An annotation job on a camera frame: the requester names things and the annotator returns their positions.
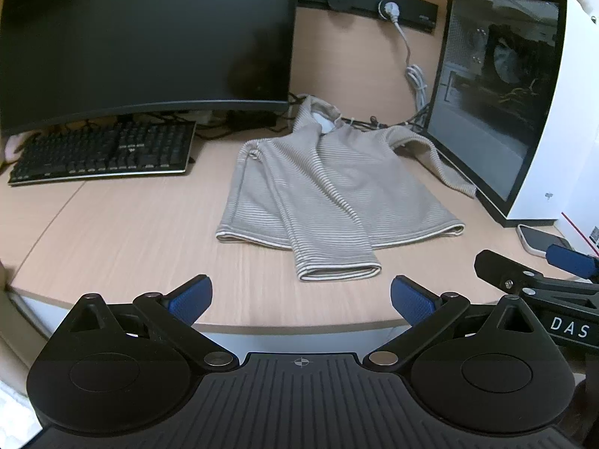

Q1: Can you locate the black power socket track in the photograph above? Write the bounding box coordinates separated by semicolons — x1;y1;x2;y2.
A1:
298;0;440;34

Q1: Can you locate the white power cable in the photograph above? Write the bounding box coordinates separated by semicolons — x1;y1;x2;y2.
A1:
378;0;429;127

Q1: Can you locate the black curved computer monitor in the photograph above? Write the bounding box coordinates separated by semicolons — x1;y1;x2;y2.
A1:
0;0;301;139

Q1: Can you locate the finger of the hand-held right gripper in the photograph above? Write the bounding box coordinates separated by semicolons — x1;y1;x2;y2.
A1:
474;249;599;312
547;243;599;282

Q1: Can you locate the white bedsheet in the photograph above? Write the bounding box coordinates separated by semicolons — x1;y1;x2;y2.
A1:
0;378;42;447

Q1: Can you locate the white computer case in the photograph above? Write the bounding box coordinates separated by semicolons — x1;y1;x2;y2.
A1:
423;0;599;229

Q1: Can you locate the smartphone in white case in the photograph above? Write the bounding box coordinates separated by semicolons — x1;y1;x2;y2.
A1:
516;223;576;258

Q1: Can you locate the beige padded headboard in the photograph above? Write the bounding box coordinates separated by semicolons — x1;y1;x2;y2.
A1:
0;262;51;384

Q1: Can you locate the beige striped sweater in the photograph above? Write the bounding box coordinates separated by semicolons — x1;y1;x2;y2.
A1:
215;94;478;284

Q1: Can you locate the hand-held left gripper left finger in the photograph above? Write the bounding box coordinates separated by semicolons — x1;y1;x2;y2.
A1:
69;275;240;370

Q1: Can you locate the black mechanical keyboard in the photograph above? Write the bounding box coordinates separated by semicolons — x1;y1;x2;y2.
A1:
7;119;197;187

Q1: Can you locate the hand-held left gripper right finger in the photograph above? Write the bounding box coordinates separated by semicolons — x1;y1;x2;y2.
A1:
362;275;540;367

